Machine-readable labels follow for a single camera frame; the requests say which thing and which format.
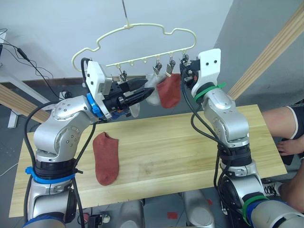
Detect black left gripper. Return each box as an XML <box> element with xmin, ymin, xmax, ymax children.
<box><xmin>102</xmin><ymin>78</ymin><xmax>156</xmax><ymax>115</ymax></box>

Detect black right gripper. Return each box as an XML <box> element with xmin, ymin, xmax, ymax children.
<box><xmin>179</xmin><ymin>58</ymin><xmax>201</xmax><ymax>90</ymax></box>

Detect cream plastic clip hanger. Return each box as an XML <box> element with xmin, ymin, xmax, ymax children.
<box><xmin>71</xmin><ymin>22</ymin><xmax>198</xmax><ymax>72</ymax></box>

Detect thin metal hanging rod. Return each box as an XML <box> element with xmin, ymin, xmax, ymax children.
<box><xmin>122</xmin><ymin>0</ymin><xmax>129</xmax><ymax>24</ymax></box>

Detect white sock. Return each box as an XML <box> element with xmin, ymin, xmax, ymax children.
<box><xmin>144</xmin><ymin>72</ymin><xmax>167</xmax><ymax>106</ymax></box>

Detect red sock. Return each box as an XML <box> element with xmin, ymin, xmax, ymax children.
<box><xmin>156</xmin><ymin>73</ymin><xmax>182</xmax><ymax>110</ymax></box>
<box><xmin>92</xmin><ymin>132</ymin><xmax>120</xmax><ymax>187</ymax></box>

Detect green wrist zip tie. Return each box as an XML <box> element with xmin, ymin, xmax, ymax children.
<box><xmin>193</xmin><ymin>82</ymin><xmax>228</xmax><ymax>103</ymax></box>

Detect black power plug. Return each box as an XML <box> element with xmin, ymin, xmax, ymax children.
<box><xmin>58</xmin><ymin>89</ymin><xmax>73</xmax><ymax>100</ymax></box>

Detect light wooden beam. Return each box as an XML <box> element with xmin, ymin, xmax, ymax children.
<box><xmin>227</xmin><ymin>4</ymin><xmax>304</xmax><ymax>101</ymax></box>
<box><xmin>0</xmin><ymin>83</ymin><xmax>51</xmax><ymax>124</ymax></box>

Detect person's bare leg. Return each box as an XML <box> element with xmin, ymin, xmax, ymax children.
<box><xmin>260</xmin><ymin>105</ymin><xmax>298</xmax><ymax>140</ymax></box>

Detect black shorts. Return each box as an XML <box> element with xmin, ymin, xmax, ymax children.
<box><xmin>284</xmin><ymin>99</ymin><xmax>304</xmax><ymax>141</ymax></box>

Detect blue zip tie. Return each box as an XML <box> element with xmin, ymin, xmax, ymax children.
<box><xmin>25</xmin><ymin>166</ymin><xmax>81</xmax><ymax>184</ymax></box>

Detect silver rounded robot leg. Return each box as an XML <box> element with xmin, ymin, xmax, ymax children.
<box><xmin>119</xmin><ymin>200</ymin><xmax>146</xmax><ymax>228</ymax></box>
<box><xmin>181</xmin><ymin>189</ymin><xmax>216</xmax><ymax>228</ymax></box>

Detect person's bare foot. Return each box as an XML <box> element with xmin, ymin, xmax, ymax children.
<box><xmin>277</xmin><ymin>138</ymin><xmax>304</xmax><ymax>157</ymax></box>

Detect black floor device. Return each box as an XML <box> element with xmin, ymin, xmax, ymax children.
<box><xmin>87</xmin><ymin>213</ymin><xmax>112</xmax><ymax>226</ymax></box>

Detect white sneaker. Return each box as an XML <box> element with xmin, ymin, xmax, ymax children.
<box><xmin>262</xmin><ymin>180</ymin><xmax>283</xmax><ymax>197</ymax></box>

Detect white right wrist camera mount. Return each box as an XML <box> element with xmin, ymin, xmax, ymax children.
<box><xmin>190</xmin><ymin>48</ymin><xmax>222</xmax><ymax>96</ymax></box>

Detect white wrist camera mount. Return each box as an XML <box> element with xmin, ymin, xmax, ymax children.
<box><xmin>190</xmin><ymin>48</ymin><xmax>222</xmax><ymax>96</ymax></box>
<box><xmin>85</xmin><ymin>60</ymin><xmax>114</xmax><ymax>120</ymax></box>

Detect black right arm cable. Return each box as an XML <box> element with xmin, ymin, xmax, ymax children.
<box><xmin>180</xmin><ymin>79</ymin><xmax>233</xmax><ymax>192</ymax></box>

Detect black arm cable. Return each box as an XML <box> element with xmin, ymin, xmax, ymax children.
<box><xmin>23</xmin><ymin>57</ymin><xmax>101</xmax><ymax>226</ymax></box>
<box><xmin>180</xmin><ymin>79</ymin><xmax>233</xmax><ymax>192</ymax></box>

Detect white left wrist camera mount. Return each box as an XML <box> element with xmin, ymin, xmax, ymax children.
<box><xmin>85</xmin><ymin>60</ymin><xmax>114</xmax><ymax>120</ymax></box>

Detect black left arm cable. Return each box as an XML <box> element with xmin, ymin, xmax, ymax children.
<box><xmin>23</xmin><ymin>57</ymin><xmax>101</xmax><ymax>226</ymax></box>

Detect thin black wall cable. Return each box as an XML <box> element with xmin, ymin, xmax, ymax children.
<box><xmin>0</xmin><ymin>28</ymin><xmax>60</xmax><ymax>98</ymax></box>

